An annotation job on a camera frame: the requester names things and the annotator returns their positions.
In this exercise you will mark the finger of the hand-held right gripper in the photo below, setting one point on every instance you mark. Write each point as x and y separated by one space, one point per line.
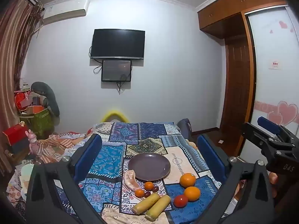
250 130
268 123

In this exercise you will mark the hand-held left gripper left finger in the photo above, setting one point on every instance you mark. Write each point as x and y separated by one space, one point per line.
90 154

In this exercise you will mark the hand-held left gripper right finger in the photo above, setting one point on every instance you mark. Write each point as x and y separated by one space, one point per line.
210 156

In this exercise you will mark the large orange with sticker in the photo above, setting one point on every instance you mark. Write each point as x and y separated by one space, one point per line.
187 180

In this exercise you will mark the large plain orange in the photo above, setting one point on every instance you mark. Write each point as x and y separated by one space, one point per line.
192 193

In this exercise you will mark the red tomato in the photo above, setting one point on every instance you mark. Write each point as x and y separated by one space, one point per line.
180 201

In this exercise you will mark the dark purple plate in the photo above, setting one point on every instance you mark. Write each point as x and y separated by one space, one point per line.
149 166

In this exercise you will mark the small tangerine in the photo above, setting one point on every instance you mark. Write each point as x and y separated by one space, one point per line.
148 185
139 193

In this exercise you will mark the yellow corn cob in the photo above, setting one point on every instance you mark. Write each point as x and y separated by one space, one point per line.
146 203
158 208

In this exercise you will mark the person's right hand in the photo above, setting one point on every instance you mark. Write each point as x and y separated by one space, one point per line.
272 179

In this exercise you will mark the blue patchwork blanket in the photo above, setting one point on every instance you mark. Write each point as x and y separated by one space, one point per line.
109 163

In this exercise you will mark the orange striped cloth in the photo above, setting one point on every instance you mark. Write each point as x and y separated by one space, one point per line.
58 144

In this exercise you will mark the white heart-print sliding door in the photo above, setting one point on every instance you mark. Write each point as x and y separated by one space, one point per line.
275 86

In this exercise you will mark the dark blue chair back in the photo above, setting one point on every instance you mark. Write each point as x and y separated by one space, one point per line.
185 126

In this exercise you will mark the brown wooden door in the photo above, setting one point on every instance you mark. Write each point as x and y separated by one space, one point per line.
237 86

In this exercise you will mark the white label sticker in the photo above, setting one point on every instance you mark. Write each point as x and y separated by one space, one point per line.
274 65

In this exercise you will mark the pink plush toy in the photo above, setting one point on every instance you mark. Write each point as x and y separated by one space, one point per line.
32 142

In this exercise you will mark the dark red small fruit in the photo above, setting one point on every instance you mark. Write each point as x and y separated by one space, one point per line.
147 194
155 188

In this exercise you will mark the red flat box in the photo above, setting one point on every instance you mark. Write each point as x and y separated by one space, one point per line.
15 134

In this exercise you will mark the floral cloth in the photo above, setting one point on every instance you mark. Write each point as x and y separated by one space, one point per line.
14 189

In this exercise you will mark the red bag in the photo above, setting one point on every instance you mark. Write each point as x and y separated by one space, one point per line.
22 99

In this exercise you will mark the wooden overhead cabinet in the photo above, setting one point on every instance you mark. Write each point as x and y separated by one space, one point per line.
233 9

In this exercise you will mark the brown striped curtain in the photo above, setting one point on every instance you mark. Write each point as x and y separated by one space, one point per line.
11 63

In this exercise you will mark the white air conditioner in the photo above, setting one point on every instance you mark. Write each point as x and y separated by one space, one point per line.
64 10

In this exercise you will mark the small black wall monitor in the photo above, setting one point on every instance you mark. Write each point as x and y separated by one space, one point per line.
116 70

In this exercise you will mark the black wall television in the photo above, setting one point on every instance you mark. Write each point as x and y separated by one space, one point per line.
118 43

